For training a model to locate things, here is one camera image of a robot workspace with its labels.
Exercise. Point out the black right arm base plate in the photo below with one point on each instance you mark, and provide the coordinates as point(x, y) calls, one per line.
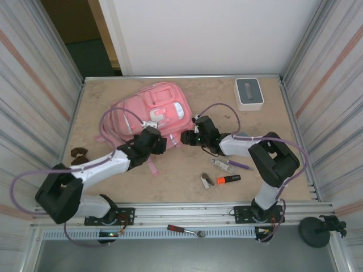
point(241, 212)

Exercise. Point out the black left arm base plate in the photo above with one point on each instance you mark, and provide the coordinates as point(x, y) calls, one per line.
point(127, 215)

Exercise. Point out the orange black highlighter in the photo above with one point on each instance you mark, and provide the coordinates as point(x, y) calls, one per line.
point(227, 179)

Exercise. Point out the white tissue box grey top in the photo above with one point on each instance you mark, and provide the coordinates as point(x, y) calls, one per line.
point(249, 90)

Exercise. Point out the black round clamp mount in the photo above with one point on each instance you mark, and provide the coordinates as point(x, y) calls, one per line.
point(313, 231)

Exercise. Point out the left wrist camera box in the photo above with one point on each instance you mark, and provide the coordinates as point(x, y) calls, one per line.
point(150, 124)

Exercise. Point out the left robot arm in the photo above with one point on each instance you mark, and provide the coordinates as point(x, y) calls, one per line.
point(56, 195)

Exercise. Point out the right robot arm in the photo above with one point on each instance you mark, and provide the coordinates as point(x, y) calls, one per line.
point(272, 161)

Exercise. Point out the small circuit board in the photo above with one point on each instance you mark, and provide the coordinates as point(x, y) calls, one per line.
point(109, 234)
point(263, 231)

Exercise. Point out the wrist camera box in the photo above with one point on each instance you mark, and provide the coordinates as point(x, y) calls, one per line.
point(195, 119)
point(150, 124)

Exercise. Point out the aluminium mounting rail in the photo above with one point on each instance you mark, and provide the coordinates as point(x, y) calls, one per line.
point(184, 211)

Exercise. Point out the white door frame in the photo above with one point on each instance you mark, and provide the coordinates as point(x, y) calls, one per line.
point(113, 37)

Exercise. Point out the aluminium table border rail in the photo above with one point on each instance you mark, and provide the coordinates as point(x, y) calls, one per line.
point(93, 78)

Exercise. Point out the small white brown stapler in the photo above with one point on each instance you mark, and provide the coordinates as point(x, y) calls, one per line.
point(206, 181)

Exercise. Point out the purple pen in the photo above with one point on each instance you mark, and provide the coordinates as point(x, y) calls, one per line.
point(236, 163)

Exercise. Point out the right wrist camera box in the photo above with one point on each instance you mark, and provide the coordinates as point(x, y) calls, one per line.
point(195, 119)

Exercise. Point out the clear plastic tube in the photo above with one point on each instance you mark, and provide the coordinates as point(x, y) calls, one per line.
point(221, 164)

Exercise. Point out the pink backpack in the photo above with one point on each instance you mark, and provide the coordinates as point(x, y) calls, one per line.
point(164, 96)

